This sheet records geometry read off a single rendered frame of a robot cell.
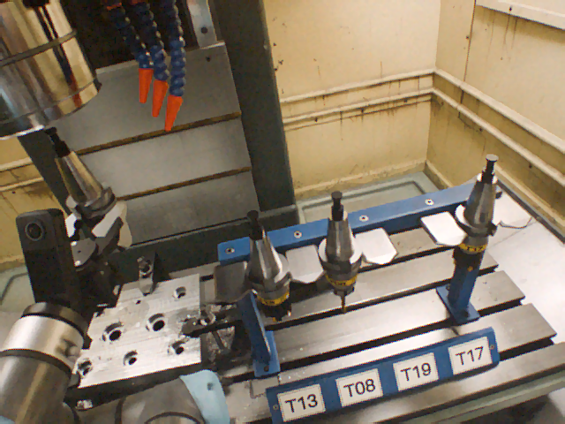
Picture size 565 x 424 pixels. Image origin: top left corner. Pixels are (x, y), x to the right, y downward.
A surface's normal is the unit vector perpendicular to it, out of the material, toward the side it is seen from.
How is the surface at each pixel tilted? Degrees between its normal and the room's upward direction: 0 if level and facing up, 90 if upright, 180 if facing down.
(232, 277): 0
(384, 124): 90
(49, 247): 59
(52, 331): 48
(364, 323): 0
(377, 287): 0
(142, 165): 90
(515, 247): 24
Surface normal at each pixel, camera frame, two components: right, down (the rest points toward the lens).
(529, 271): -0.53, -0.60
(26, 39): 0.80, 0.29
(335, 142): 0.18, 0.61
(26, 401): 0.75, -0.53
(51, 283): 0.00, 0.14
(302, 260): -0.14, -0.76
